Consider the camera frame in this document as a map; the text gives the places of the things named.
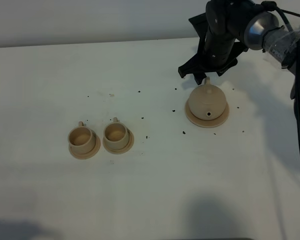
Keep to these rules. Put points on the tan teacup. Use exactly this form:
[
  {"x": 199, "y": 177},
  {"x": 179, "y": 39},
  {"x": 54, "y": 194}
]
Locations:
[
  {"x": 80, "y": 134},
  {"x": 116, "y": 134}
]

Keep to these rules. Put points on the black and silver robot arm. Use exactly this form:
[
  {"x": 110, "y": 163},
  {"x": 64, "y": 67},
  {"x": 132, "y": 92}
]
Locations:
[{"x": 231, "y": 27}]

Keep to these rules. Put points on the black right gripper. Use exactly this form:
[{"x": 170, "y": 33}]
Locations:
[{"x": 220, "y": 50}]

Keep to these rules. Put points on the tan left saucer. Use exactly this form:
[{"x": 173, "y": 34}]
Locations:
[{"x": 86, "y": 150}]

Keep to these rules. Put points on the tan right teacup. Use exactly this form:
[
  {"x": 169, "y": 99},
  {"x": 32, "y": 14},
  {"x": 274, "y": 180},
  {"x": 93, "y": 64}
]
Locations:
[{"x": 116, "y": 134}]

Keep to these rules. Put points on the tan right saucer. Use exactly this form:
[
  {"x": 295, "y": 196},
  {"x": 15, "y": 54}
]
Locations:
[{"x": 122, "y": 150}]

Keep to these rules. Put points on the tan left teacup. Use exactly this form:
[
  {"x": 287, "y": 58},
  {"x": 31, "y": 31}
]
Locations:
[{"x": 80, "y": 134}]

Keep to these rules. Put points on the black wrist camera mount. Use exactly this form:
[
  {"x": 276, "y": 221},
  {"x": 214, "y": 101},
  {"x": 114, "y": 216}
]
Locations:
[{"x": 200, "y": 24}]

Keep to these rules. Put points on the tan teapot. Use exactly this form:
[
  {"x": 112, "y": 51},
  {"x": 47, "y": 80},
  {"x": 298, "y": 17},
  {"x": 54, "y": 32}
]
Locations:
[{"x": 207, "y": 101}]

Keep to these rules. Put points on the tan teapot saucer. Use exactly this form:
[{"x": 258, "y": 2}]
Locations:
[{"x": 213, "y": 123}]

